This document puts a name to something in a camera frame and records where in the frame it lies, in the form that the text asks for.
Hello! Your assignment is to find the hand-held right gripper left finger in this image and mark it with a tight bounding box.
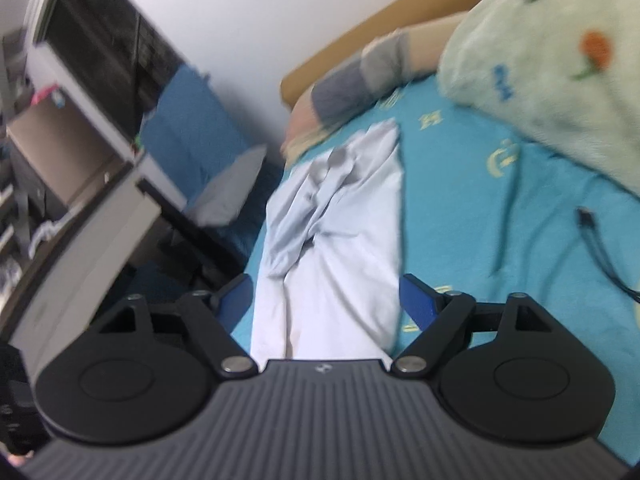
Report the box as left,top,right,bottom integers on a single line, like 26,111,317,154
92,273,259,379

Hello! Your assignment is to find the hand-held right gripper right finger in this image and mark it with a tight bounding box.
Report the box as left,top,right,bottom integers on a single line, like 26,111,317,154
390,273,556,380

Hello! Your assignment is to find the white printed t-shirt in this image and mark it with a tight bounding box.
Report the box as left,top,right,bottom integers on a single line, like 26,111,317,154
250,119,407,362

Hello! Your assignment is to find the teal bed sheet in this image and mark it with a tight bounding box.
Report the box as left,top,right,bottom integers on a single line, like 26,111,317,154
230,72,640,467

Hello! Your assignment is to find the grey seat cushion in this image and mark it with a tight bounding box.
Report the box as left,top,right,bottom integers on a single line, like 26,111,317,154
189,144,269,227

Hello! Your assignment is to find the white desk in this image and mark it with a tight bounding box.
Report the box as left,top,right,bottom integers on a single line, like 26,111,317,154
9,152,187,378

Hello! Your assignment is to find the blue covered chair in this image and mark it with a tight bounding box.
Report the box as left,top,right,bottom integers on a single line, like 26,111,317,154
139,64,287,263

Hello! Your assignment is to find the checked pillow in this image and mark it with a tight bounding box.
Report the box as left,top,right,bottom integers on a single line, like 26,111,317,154
279,10,472,163

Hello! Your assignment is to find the pale green fleece blanket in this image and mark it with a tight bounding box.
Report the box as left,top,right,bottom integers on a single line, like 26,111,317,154
436,0,640,197

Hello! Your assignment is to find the pink lid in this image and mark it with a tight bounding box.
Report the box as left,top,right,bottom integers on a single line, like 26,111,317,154
31,84,63,107

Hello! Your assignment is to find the tan bed headboard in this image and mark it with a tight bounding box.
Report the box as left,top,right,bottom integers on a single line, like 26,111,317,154
280,0,482,111

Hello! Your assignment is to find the dark barred window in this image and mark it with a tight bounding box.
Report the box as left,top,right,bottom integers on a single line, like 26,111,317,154
44,0,187,142

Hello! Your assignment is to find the black chair frame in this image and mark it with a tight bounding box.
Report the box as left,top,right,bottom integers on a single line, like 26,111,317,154
136,179,251,293

